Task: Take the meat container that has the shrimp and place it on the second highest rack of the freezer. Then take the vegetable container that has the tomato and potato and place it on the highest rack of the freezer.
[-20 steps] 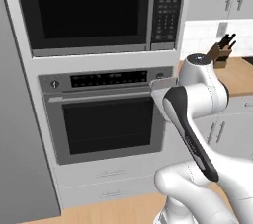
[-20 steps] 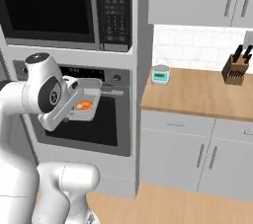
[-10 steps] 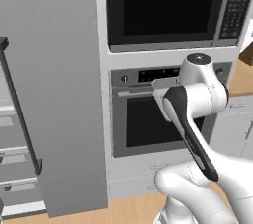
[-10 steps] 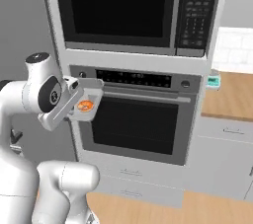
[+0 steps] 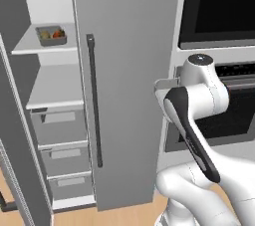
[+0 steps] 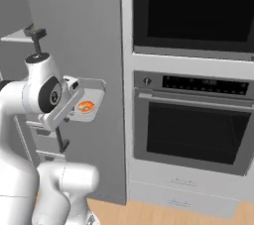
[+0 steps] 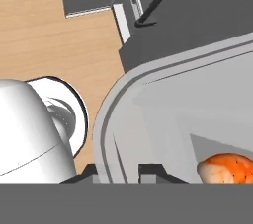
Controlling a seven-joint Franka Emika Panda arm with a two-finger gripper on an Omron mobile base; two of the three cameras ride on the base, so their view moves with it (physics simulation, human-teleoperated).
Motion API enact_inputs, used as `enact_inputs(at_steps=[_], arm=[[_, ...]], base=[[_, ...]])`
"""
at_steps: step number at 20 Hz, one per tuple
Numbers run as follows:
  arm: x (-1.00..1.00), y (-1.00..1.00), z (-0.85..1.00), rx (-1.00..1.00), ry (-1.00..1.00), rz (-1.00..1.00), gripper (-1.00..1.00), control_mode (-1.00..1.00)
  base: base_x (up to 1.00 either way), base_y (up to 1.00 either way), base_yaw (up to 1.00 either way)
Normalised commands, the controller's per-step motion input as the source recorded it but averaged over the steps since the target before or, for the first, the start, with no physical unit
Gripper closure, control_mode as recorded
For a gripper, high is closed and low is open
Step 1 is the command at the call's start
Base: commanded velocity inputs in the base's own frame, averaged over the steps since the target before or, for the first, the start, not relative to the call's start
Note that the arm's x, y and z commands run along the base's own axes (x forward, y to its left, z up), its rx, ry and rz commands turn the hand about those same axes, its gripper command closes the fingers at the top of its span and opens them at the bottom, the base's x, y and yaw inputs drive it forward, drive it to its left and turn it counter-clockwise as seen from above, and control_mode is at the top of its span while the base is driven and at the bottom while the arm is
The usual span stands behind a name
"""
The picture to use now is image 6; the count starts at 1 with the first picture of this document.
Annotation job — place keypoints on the black built-in microwave oven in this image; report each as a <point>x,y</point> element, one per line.
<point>195,11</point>

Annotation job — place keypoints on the steel built-in oven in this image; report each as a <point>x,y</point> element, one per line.
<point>195,133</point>

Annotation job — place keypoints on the orange shrimp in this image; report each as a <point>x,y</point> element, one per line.
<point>86,106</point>

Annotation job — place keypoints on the white drawer front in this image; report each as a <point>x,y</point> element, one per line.
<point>158,199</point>
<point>185,176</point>

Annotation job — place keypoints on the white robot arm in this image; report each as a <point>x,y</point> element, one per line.
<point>16,156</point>

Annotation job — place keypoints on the grey freezer door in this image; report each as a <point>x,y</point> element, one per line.
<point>89,30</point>

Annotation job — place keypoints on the round steel oven knob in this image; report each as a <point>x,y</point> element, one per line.
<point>146,81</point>

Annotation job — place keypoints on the white freezer drawer rack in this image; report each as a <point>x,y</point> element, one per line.
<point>46,143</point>

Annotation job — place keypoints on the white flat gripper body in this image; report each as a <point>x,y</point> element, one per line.
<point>64,106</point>

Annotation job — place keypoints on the white container with shrimp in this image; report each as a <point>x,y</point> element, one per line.
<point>97,95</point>

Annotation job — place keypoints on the white tall oven cabinet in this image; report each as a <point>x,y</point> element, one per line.
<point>127,103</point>

